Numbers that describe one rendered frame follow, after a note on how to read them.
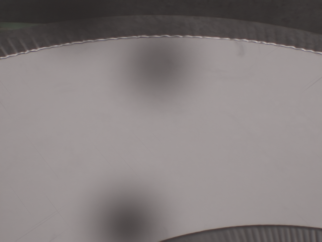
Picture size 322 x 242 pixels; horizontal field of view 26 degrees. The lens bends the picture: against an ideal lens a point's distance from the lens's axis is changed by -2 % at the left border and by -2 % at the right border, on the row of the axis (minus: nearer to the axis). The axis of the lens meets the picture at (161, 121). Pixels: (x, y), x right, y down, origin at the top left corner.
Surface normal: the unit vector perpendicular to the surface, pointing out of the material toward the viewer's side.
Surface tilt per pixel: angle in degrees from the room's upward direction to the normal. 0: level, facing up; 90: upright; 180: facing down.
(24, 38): 92
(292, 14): 0
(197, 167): 90
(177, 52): 90
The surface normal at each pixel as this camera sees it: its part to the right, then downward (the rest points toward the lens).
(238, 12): 0.12, 0.71
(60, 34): 0.15, -0.73
